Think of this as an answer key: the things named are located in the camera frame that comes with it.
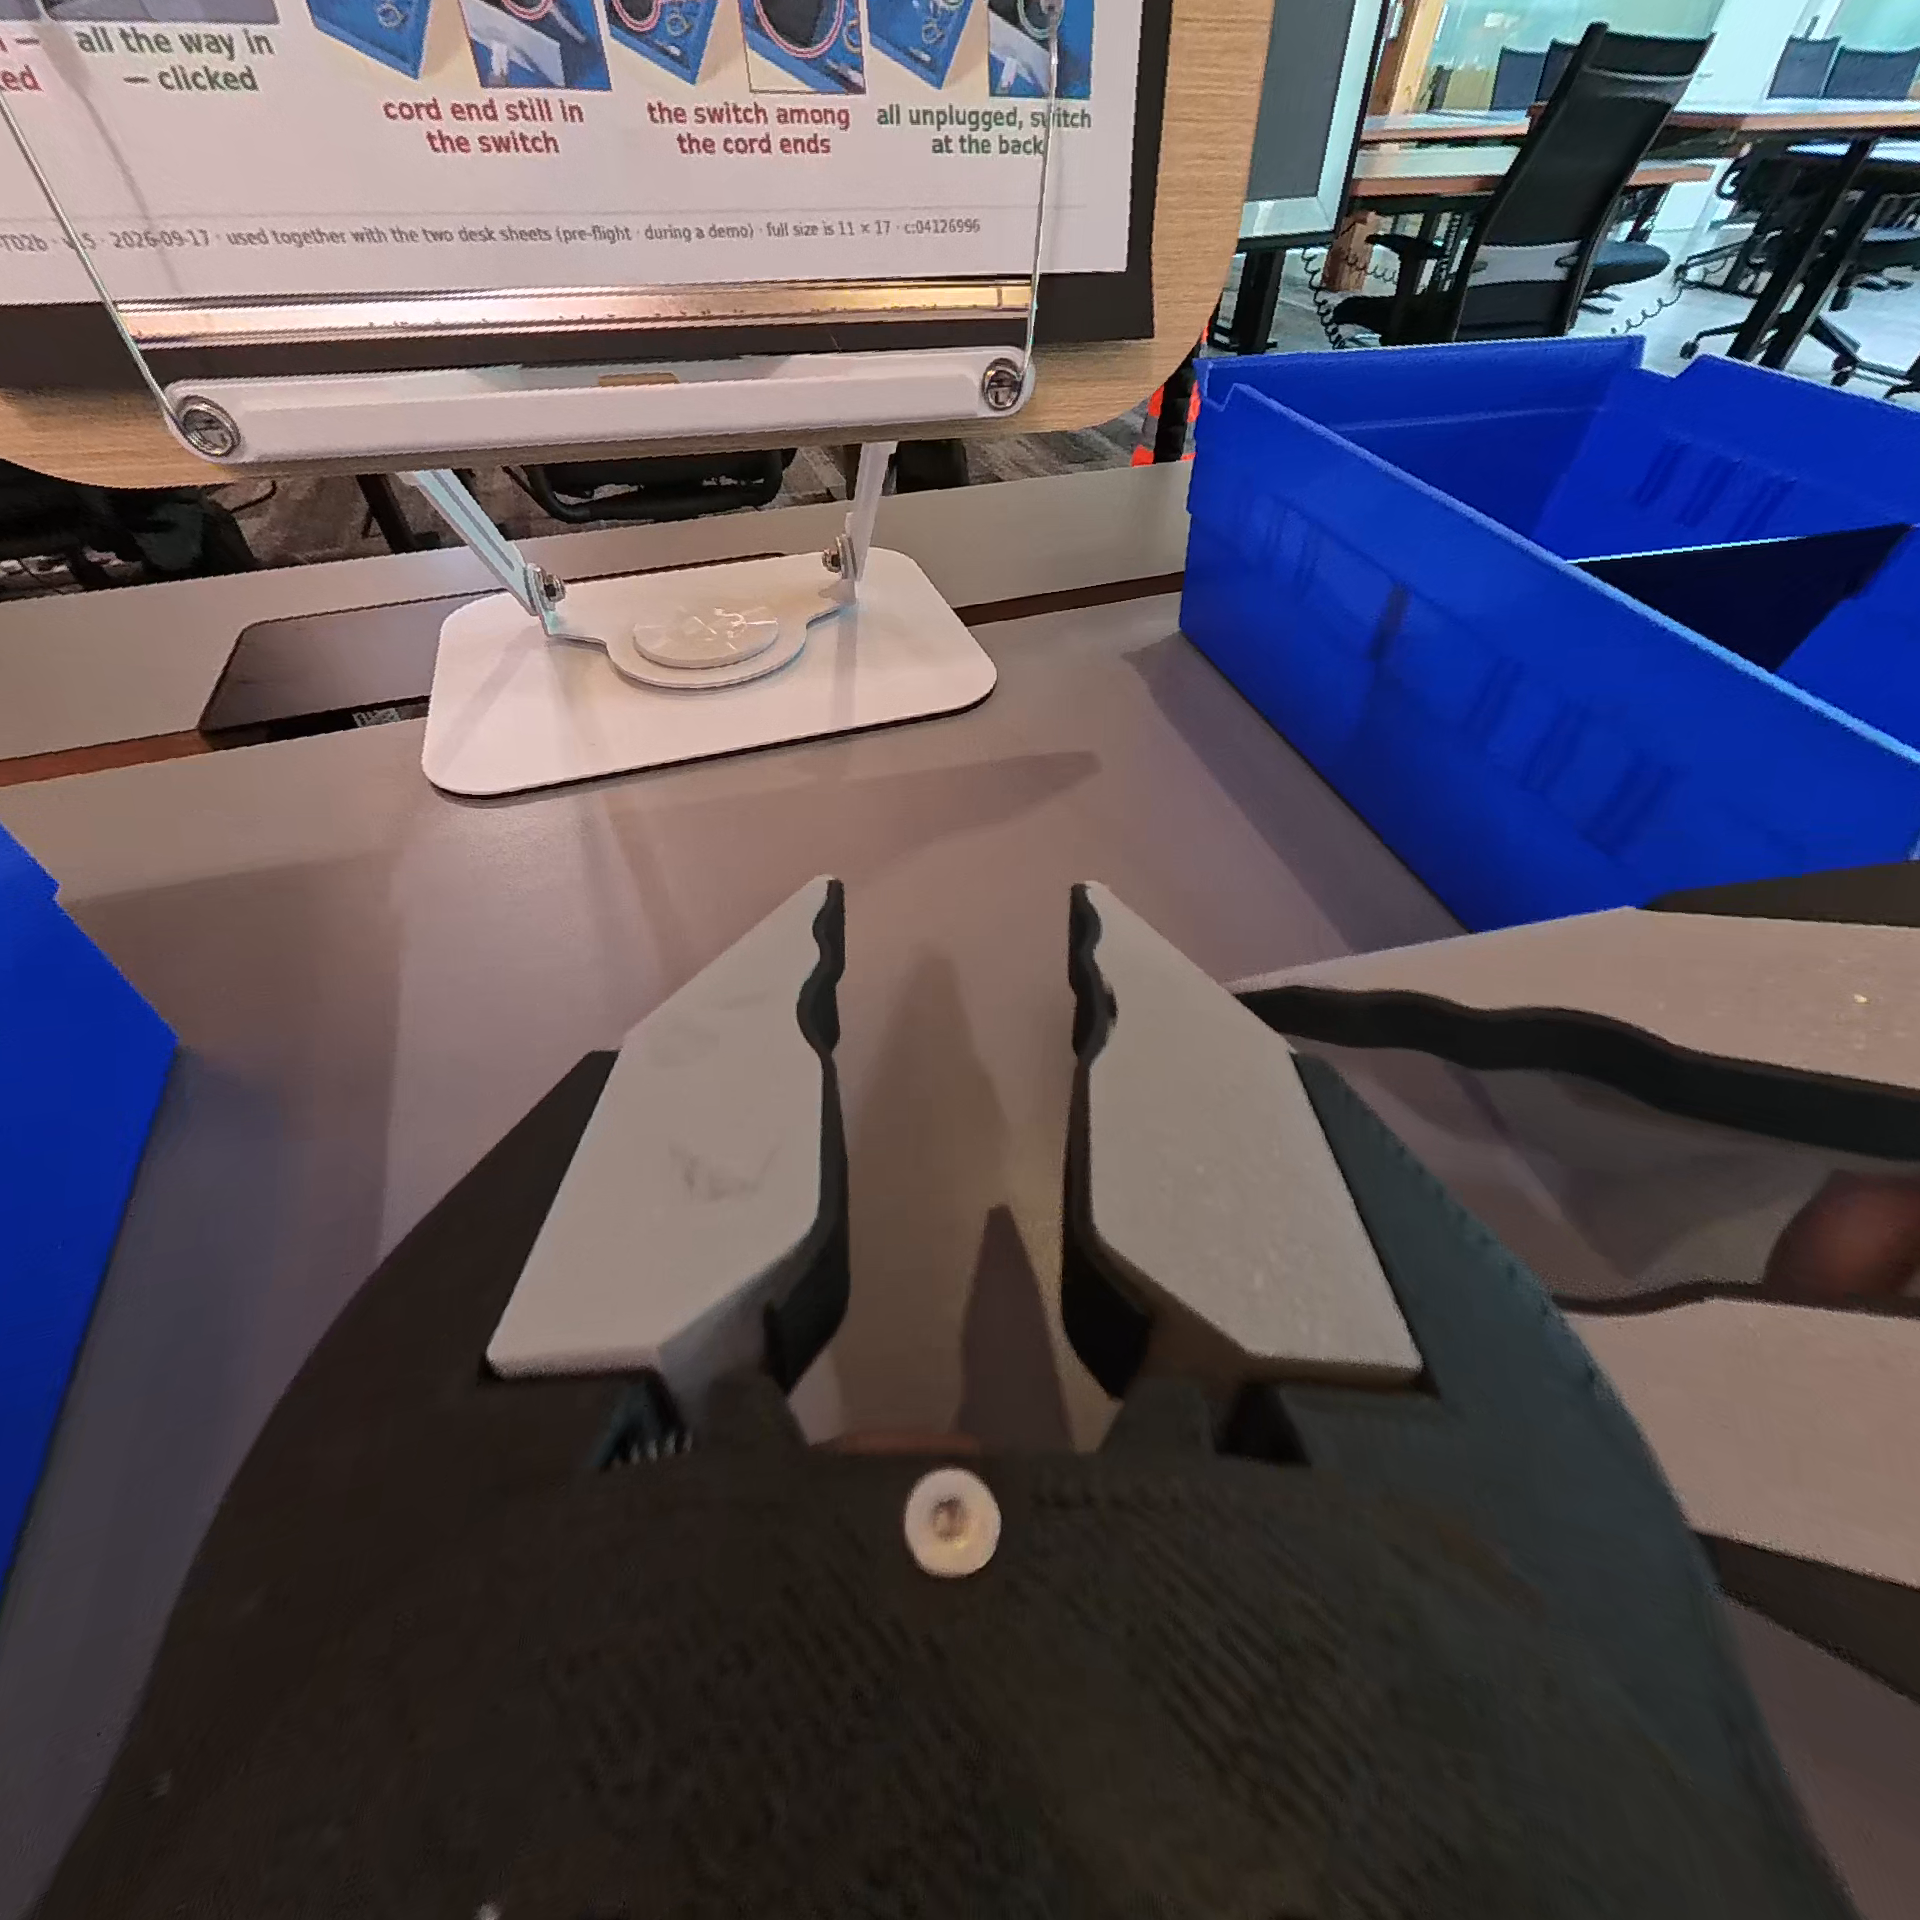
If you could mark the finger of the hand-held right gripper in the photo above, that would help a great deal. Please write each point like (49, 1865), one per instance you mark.
(1801, 1425)
(1651, 974)

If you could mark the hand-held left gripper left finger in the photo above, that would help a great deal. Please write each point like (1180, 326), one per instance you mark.
(675, 1172)

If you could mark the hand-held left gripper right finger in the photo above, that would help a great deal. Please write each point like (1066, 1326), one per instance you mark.
(1214, 1202)

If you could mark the blue plastic bin with divider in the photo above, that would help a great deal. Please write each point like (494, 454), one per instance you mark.
(1425, 676)

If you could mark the white document stand wooden board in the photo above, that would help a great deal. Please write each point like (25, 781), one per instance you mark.
(705, 705)

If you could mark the black mesh office chair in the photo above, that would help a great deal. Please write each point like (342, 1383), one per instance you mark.
(1577, 182)

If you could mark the wooden top table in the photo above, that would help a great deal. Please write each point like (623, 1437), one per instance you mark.
(1815, 130)
(1470, 165)

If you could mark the instruction sheet on board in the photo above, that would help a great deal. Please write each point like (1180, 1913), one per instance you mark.
(1151, 226)

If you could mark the dark framed panel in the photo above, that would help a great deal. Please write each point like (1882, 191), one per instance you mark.
(1291, 106)

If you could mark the printed instruction sheet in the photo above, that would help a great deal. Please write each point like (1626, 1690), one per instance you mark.
(599, 226)

